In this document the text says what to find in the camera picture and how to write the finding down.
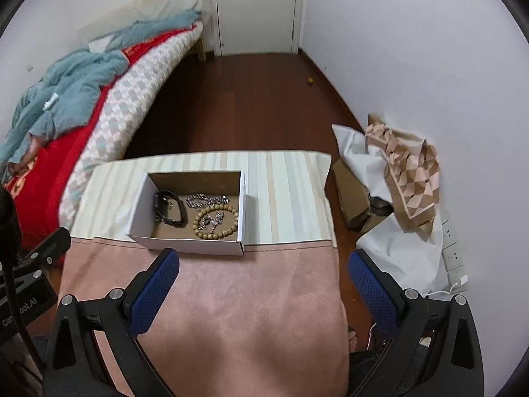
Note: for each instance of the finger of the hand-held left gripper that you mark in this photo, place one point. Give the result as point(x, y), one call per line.
point(49, 246)

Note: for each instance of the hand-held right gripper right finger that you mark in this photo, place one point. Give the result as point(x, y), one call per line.
point(374, 293)

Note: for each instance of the wooden bed leg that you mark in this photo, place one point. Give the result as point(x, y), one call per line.
point(204, 45)

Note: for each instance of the bed with red blanket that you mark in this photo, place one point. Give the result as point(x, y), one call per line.
point(53, 173)

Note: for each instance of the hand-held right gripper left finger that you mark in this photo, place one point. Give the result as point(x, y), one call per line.
point(151, 293)

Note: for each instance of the cream mesh netting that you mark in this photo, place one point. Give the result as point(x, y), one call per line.
point(144, 8)

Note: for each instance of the white cardboard box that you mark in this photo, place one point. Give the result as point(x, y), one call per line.
point(186, 248)

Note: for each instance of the checkered bed quilt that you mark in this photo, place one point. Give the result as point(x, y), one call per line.
point(132, 99)

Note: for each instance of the blue-grey quilt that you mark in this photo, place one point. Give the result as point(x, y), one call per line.
point(78, 78)

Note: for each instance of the brown geometric patterned scarf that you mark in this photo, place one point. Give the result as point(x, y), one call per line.
point(409, 173)

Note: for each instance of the brown cardboard box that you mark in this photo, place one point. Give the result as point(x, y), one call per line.
point(351, 198)

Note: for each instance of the white door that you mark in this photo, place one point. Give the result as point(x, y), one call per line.
point(258, 8)

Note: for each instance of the white quilt tag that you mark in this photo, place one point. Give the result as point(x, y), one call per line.
point(50, 102)

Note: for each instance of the white power strip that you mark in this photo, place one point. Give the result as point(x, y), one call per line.
point(453, 252)

